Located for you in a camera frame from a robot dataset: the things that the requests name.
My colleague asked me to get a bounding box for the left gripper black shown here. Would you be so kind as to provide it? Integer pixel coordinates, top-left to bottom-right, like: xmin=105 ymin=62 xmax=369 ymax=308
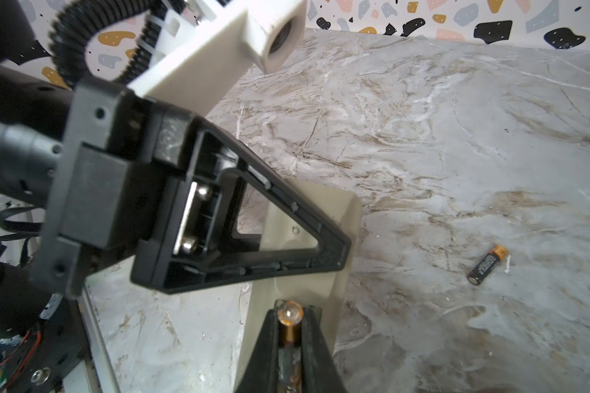
xmin=29 ymin=77 xmax=206 ymax=299

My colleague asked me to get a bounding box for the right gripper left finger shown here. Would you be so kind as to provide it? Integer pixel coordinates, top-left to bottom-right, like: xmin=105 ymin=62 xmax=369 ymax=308
xmin=234 ymin=308 xmax=280 ymax=393

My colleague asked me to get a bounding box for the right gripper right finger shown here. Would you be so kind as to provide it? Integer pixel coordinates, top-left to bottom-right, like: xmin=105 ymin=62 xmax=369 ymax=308
xmin=301 ymin=307 xmax=347 ymax=393

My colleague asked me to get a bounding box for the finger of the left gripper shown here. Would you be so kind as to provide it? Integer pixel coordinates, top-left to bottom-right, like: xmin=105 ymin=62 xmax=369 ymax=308
xmin=130 ymin=129 xmax=352 ymax=294

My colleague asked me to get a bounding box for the aaa battery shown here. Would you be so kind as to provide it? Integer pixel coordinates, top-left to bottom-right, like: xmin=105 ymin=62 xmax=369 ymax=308
xmin=275 ymin=300 xmax=304 ymax=392
xmin=466 ymin=245 xmax=509 ymax=286

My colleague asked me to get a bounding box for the white remote control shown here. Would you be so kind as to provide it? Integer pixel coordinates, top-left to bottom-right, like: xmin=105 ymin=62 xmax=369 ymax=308
xmin=234 ymin=178 xmax=363 ymax=386

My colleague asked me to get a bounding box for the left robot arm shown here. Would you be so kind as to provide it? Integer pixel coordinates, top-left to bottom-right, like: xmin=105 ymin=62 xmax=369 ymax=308
xmin=0 ymin=1 xmax=352 ymax=298

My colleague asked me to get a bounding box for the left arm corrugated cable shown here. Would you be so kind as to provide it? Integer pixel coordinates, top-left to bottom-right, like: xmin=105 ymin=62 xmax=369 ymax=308
xmin=48 ymin=0 xmax=188 ymax=89

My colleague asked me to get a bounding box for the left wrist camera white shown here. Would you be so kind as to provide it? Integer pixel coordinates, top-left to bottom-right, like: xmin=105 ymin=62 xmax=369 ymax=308
xmin=129 ymin=1 xmax=306 ymax=116

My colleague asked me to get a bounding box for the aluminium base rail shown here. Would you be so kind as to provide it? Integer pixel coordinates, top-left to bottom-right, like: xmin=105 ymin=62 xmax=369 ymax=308
xmin=62 ymin=289 xmax=121 ymax=393

